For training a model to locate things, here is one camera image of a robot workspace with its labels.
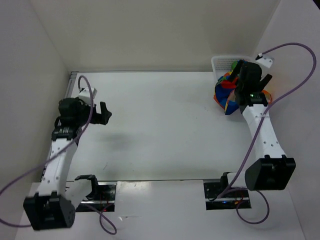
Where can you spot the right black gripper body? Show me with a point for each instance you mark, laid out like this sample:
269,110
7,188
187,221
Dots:
237,87

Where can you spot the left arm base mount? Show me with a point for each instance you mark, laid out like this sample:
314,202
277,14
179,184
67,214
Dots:
102,200

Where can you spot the white plastic basket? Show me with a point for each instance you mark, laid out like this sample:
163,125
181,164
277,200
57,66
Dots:
221,64

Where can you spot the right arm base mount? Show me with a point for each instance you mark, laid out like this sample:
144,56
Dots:
229,201

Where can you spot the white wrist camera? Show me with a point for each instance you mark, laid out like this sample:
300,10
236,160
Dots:
85,96
264,60

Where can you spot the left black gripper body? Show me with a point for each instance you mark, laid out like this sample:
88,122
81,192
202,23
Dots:
84,110

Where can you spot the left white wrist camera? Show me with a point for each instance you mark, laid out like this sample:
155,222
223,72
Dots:
85,96

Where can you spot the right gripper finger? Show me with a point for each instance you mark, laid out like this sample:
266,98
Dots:
236,70
263,82

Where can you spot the rainbow striped shorts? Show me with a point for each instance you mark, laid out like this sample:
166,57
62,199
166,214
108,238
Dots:
225,95

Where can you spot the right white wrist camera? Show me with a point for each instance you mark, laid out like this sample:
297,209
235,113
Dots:
264,60

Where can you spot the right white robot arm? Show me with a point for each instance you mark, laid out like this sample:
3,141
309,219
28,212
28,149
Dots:
273,168

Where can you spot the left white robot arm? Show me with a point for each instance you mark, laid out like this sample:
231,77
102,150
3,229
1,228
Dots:
53,206

